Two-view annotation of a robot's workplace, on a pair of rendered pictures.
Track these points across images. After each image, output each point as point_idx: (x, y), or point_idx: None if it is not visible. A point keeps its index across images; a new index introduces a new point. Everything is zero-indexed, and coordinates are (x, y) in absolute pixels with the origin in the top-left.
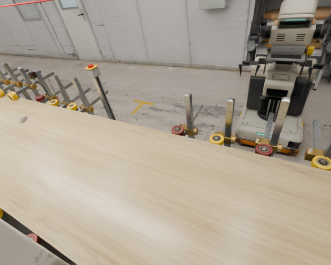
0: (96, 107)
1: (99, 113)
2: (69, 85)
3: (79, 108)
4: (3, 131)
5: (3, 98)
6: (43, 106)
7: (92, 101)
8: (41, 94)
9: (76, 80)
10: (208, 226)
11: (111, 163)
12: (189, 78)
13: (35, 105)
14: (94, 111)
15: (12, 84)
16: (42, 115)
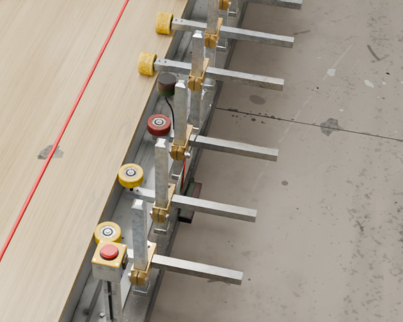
0: (400, 211)
1: (368, 238)
2: (251, 154)
3: (379, 160)
4: (9, 137)
5: (155, 40)
6: (110, 161)
7: (171, 264)
8: (167, 122)
9: (139, 214)
10: None
11: None
12: None
13: (116, 138)
14: (375, 217)
15: (200, 27)
16: (68, 184)
